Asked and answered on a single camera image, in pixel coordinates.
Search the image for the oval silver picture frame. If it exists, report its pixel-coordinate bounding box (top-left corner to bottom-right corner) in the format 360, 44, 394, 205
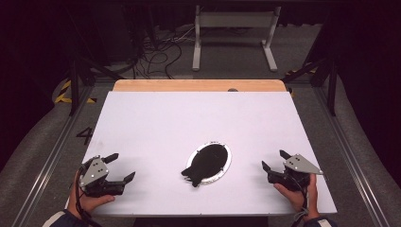
181, 141, 233, 188

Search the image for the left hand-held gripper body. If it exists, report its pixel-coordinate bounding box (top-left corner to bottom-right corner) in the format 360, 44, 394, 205
78, 154, 127, 199

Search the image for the bundle of floor cables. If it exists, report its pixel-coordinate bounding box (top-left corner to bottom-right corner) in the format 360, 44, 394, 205
131, 25, 197, 79

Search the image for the white metal stand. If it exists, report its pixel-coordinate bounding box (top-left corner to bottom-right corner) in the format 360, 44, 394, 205
192, 4, 282, 73

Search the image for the aluminium floor rail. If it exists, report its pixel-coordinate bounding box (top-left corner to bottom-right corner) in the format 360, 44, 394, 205
11, 84, 96, 227
314, 86, 392, 227

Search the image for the black metal stand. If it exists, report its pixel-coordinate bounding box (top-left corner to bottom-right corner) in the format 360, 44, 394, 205
281, 56, 340, 117
67, 46, 125, 117

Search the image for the wooden table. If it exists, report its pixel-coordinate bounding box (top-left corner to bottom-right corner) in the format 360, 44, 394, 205
113, 79, 288, 93

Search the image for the yellow black floor tape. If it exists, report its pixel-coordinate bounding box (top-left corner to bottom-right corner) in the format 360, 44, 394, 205
54, 79, 97, 105

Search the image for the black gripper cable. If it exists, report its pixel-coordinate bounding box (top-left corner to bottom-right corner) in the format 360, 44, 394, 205
291, 174, 312, 227
75, 165, 102, 227

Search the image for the person's left hand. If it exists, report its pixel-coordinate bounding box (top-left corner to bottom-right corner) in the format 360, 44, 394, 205
66, 169, 116, 219

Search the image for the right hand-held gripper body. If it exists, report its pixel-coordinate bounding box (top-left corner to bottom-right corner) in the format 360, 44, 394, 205
267, 153, 324, 193

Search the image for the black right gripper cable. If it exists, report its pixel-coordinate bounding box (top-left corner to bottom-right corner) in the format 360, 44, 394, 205
291, 174, 312, 227

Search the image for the person's right hand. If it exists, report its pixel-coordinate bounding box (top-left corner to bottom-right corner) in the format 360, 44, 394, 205
272, 173, 320, 221

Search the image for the white table board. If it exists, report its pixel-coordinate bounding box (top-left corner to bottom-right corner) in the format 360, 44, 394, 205
63, 91, 338, 218

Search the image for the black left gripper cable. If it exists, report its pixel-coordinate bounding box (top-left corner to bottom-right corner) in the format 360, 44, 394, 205
75, 165, 102, 227

